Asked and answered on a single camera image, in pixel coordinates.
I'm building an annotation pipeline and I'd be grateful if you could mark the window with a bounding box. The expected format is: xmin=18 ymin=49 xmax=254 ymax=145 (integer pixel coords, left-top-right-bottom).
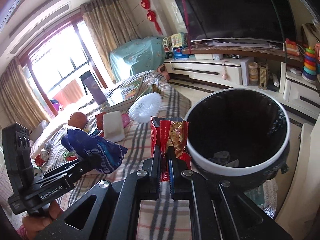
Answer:
xmin=25 ymin=20 xmax=100 ymax=115

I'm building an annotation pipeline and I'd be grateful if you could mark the rainbow stacking rings toy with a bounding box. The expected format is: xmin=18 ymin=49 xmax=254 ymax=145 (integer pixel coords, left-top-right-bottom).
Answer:
xmin=301 ymin=45 xmax=318 ymax=83

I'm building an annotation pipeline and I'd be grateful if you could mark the colourful picture book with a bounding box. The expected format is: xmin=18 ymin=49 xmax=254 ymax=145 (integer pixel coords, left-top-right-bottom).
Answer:
xmin=105 ymin=77 xmax=145 ymax=110

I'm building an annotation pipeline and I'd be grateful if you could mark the red snack packet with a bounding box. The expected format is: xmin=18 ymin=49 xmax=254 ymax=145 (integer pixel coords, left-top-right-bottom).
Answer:
xmin=150 ymin=116 xmax=192 ymax=182

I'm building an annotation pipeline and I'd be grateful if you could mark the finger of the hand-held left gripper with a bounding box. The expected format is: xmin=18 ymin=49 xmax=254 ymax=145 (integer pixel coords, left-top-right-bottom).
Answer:
xmin=37 ymin=159 xmax=84 ymax=180
xmin=58 ymin=152 xmax=105 ymax=188

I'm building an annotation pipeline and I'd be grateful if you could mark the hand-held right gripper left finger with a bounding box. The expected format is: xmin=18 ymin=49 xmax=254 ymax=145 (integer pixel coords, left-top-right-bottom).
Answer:
xmin=32 ymin=145 xmax=161 ymax=240

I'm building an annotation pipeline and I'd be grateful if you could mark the red hanging decoration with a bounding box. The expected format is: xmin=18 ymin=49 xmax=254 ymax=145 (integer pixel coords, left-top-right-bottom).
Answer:
xmin=130 ymin=0 xmax=163 ymax=35

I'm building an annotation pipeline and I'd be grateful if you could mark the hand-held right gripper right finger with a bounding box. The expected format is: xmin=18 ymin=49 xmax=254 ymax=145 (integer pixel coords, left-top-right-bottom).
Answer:
xmin=167 ymin=146 xmax=293 ymax=240

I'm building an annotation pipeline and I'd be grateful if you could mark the black bin with white rim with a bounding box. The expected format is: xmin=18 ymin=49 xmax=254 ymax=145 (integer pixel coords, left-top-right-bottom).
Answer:
xmin=184 ymin=87 xmax=292 ymax=193

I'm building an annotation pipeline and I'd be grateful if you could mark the white television cabinet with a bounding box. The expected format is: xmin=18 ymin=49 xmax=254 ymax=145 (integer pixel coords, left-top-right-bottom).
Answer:
xmin=164 ymin=41 xmax=320 ymax=120

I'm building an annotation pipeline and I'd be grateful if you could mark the red plastic wrapper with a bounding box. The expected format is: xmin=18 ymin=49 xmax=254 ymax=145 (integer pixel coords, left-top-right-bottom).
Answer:
xmin=96 ymin=112 xmax=107 ymax=130

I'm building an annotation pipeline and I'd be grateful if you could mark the teal floral furniture cover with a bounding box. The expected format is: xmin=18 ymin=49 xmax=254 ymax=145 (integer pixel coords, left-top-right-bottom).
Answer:
xmin=109 ymin=36 xmax=172 ymax=84

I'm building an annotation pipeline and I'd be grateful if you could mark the red drink can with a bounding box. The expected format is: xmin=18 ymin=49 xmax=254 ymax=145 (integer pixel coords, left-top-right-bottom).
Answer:
xmin=35 ymin=149 xmax=49 ymax=167

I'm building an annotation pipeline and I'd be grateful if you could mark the person's left hand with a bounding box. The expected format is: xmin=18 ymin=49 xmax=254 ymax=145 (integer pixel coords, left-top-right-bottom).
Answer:
xmin=22 ymin=201 xmax=65 ymax=240

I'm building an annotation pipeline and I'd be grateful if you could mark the grey crumpled paper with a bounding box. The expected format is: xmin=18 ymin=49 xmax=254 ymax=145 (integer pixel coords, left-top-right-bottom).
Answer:
xmin=209 ymin=151 xmax=239 ymax=167

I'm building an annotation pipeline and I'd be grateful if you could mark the blue snack packet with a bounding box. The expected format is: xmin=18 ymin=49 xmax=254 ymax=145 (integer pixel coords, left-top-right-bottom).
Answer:
xmin=61 ymin=128 xmax=128 ymax=175

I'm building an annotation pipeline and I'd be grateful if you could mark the pink rod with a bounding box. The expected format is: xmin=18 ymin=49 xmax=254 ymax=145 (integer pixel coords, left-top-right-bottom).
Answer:
xmin=179 ymin=0 xmax=193 ymax=55

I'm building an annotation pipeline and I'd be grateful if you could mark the stack of yellow rolls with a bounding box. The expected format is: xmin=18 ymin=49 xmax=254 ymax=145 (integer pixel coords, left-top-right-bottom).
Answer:
xmin=248 ymin=62 xmax=259 ymax=85

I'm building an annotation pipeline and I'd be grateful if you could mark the wooden tower model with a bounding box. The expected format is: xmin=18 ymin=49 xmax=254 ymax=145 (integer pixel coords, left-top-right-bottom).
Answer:
xmin=257 ymin=63 xmax=269 ymax=90

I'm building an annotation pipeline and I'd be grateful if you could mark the grey cushion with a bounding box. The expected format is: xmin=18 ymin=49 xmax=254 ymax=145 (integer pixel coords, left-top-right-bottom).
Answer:
xmin=30 ymin=119 xmax=48 ymax=143

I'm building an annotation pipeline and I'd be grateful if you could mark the brown coconut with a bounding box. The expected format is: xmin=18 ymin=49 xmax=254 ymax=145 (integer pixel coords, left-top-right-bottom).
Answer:
xmin=69 ymin=112 xmax=88 ymax=129

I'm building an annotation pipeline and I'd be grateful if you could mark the beige curtain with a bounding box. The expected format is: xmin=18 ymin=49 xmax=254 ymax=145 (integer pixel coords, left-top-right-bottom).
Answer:
xmin=0 ymin=59 xmax=50 ymax=130
xmin=80 ymin=0 xmax=140 ymax=80

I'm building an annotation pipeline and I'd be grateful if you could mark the purple water bottle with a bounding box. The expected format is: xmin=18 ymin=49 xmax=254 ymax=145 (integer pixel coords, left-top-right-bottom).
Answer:
xmin=79 ymin=70 xmax=107 ymax=105

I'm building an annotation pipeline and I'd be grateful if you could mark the black television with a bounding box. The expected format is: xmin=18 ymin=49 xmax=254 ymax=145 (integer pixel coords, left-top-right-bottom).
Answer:
xmin=171 ymin=0 xmax=298 ymax=44

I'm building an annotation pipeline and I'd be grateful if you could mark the white and pink toy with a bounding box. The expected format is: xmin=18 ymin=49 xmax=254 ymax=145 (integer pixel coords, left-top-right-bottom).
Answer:
xmin=163 ymin=36 xmax=173 ymax=53

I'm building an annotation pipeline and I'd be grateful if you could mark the red toy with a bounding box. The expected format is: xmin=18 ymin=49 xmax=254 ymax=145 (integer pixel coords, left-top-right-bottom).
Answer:
xmin=285 ymin=39 xmax=300 ymax=55

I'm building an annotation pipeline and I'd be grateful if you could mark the white foam block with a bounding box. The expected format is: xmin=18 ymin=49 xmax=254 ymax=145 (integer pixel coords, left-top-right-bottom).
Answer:
xmin=102 ymin=110 xmax=125 ymax=142

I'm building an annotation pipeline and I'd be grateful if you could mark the toy cash register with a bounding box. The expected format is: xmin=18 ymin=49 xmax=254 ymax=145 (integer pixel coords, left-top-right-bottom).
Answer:
xmin=171 ymin=32 xmax=190 ymax=59

